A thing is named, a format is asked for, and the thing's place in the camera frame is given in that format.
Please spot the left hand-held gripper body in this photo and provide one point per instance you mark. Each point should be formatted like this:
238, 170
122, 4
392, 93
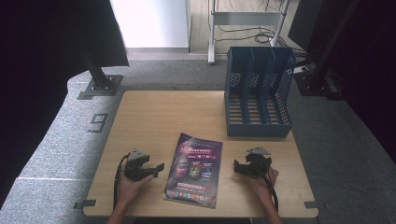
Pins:
137, 169

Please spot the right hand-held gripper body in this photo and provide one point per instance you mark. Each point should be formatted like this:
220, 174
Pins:
258, 165

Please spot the purple magazine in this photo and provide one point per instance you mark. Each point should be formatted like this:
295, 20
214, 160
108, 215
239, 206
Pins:
194, 171

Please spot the blue plastic file rack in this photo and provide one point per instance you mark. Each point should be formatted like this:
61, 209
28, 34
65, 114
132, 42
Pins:
258, 127

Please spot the person's left hand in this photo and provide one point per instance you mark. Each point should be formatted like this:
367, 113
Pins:
129, 188

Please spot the person's right hand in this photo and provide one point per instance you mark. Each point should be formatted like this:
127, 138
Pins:
264, 186

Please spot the black curtain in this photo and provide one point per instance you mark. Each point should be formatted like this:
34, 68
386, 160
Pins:
37, 77
373, 77

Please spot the white metal stand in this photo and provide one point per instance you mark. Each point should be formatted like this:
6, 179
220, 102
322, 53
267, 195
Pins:
246, 18

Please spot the grey table bracket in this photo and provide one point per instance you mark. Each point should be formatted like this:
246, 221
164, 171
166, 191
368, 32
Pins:
313, 204
84, 204

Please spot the black post with base plate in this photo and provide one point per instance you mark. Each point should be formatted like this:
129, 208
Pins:
101, 84
317, 81

